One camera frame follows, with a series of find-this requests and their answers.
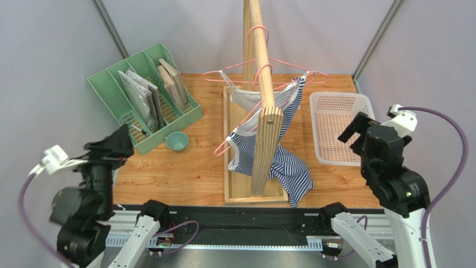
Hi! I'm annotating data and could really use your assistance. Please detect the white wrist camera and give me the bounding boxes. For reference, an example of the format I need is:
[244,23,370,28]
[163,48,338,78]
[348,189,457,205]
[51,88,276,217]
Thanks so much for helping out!
[28,145,88,176]
[381,104,417,138]

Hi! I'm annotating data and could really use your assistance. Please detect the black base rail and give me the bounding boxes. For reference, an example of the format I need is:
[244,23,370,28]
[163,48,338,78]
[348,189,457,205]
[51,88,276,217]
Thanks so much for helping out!
[107,204,388,257]

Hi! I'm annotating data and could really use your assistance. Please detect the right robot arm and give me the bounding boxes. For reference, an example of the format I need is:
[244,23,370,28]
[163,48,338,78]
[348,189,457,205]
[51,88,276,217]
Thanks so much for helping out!
[318,112,430,267]

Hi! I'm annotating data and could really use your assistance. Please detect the grey plastic-wrapped booklets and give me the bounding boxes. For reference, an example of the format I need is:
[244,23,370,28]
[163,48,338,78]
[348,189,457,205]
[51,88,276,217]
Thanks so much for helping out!
[118,69,165,132]

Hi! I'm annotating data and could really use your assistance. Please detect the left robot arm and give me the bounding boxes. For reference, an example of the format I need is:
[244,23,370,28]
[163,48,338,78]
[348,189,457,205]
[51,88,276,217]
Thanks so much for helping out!
[47,124,170,267]

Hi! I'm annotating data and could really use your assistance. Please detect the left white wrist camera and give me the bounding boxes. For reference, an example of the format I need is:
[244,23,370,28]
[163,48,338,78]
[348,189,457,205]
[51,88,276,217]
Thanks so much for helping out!
[28,145,88,176]

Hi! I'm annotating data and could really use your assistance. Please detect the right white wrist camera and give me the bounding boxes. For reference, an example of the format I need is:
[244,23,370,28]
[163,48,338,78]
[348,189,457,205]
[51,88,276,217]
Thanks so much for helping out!
[381,104,417,138]

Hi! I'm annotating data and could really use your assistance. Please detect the purple cable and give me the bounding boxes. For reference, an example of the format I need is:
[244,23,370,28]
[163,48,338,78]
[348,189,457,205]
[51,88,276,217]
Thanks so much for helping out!
[399,106,469,268]
[18,173,72,268]

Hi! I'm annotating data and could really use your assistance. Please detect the small teal bowl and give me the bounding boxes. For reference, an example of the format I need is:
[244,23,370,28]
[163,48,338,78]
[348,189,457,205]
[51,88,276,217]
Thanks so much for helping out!
[165,132,189,152]

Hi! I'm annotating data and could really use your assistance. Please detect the white plastic basket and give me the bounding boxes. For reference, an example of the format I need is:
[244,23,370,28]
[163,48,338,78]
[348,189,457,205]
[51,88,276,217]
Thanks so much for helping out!
[309,92,375,166]

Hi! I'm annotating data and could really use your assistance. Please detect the green file organizer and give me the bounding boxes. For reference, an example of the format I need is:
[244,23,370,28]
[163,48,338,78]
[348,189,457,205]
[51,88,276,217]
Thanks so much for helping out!
[87,42,203,155]

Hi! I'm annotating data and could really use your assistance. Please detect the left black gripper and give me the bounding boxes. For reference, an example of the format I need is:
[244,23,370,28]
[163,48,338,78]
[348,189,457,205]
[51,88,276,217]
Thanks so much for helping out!
[65,122,134,215]

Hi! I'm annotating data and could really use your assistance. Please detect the blue striped tank top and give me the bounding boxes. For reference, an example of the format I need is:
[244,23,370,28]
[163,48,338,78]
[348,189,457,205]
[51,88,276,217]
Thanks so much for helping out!
[226,75,314,208]

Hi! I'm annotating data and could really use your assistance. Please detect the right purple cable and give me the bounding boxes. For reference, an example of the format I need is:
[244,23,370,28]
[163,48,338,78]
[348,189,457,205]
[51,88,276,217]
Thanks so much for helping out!
[399,106,469,268]

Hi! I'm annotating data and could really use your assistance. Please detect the brown notebooks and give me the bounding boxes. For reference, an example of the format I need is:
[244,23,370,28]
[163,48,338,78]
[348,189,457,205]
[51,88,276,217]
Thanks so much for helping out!
[157,58,188,112]

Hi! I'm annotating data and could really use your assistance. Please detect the pink wire hanger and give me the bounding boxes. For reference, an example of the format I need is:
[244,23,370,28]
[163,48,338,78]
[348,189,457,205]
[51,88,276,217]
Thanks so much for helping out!
[202,25,307,84]
[214,63,330,157]

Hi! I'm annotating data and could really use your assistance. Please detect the wooden clothes rack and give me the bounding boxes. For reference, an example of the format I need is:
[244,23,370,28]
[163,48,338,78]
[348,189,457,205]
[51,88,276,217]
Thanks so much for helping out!
[224,1,288,206]

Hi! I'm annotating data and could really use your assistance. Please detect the white tank top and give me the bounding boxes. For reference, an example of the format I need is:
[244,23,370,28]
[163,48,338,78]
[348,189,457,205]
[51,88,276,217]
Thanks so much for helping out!
[219,70,261,112]

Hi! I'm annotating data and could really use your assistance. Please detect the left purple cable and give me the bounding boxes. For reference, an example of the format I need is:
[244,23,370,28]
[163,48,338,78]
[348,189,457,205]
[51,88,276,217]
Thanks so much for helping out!
[18,173,72,268]

